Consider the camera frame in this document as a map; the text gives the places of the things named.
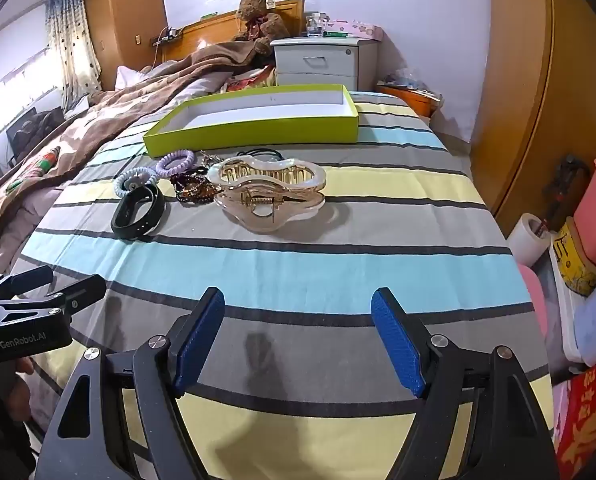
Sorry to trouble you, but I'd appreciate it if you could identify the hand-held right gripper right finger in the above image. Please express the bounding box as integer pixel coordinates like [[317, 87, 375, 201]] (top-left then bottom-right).
[[371, 287, 561, 480]]

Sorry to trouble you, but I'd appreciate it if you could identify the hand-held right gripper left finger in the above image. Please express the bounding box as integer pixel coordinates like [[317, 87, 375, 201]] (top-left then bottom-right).
[[35, 287, 226, 480]]

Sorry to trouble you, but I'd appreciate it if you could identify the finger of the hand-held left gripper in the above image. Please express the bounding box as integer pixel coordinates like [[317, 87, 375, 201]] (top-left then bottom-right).
[[0, 265, 54, 306], [0, 274, 108, 328]]

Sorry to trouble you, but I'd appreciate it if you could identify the black bangle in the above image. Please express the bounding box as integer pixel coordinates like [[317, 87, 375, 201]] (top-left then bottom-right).
[[110, 183, 166, 241]]

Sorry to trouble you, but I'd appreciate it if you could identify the blue spiral hair tie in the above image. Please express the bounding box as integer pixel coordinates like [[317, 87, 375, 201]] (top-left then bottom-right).
[[114, 166, 153, 198]]

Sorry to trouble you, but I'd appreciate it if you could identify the gold rhinestone hair clip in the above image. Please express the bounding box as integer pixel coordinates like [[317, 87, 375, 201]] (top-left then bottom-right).
[[178, 184, 216, 206]]

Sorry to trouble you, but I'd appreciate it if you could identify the dark bead bracelet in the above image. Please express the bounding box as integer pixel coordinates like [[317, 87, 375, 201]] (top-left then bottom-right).
[[170, 167, 211, 188]]

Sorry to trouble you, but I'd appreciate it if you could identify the purple spiral hair tie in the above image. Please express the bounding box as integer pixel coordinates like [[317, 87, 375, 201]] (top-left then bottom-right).
[[156, 149, 196, 177]]

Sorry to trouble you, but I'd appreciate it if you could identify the black cord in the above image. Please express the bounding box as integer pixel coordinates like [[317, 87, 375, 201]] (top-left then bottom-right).
[[235, 146, 285, 162]]

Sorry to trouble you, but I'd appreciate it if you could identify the green cardboard box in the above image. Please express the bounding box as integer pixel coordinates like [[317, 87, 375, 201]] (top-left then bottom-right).
[[143, 84, 361, 158]]

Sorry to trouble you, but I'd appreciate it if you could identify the person's left hand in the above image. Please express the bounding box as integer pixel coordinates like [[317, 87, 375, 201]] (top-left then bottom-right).
[[5, 357, 34, 423]]

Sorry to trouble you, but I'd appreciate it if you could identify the striped bed sheet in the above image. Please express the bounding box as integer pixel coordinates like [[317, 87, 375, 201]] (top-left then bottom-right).
[[15, 91, 553, 480]]

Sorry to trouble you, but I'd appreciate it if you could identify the white tape roll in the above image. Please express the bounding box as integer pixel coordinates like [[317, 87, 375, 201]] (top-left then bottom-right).
[[508, 213, 551, 267]]

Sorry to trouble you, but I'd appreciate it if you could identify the brown blanket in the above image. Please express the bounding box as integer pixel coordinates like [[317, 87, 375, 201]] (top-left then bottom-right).
[[0, 40, 273, 276]]

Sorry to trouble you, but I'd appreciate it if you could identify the yellow tin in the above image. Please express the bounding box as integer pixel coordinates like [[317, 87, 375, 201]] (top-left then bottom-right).
[[552, 217, 596, 297]]

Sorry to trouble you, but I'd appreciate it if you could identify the red bag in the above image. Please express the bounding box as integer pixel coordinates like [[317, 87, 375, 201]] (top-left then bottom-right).
[[552, 360, 596, 480]]

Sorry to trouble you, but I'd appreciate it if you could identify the pale floral quilt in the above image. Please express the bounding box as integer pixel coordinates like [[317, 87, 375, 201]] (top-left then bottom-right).
[[0, 62, 229, 286]]

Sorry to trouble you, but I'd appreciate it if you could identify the dotted curtain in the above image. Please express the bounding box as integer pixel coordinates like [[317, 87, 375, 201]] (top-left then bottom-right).
[[44, 0, 101, 111]]

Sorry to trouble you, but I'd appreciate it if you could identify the orange box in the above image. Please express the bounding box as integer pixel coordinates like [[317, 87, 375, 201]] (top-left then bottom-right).
[[378, 82, 443, 121]]

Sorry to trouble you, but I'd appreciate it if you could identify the red patterned pillow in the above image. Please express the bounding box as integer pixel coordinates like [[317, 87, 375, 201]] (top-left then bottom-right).
[[223, 65, 279, 93]]

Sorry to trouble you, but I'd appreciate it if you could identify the power strip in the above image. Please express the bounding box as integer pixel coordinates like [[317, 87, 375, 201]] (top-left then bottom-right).
[[153, 27, 183, 47]]

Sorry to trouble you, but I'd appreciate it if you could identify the wooden headboard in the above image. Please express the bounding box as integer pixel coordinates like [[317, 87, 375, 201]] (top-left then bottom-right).
[[155, 0, 306, 68]]

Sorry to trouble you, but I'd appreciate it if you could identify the tall wooden cabinet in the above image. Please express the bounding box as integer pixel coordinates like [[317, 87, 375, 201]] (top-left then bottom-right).
[[83, 0, 169, 91]]

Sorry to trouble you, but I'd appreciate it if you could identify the large wooden wardrobe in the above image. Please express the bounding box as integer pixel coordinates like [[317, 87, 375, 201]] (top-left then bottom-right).
[[470, 0, 596, 241]]

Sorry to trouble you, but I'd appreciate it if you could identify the grey nightstand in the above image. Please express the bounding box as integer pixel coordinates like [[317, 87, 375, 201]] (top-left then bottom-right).
[[270, 36, 381, 93]]

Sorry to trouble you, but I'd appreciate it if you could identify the pink floral box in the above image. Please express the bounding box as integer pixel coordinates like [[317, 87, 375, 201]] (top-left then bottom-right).
[[325, 17, 383, 41]]

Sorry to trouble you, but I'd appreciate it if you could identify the glass jar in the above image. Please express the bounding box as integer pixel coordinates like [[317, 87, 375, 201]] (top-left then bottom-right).
[[305, 12, 329, 38]]

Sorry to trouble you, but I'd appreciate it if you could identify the brown teddy bear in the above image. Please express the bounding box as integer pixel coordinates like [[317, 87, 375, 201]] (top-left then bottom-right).
[[231, 0, 287, 56]]

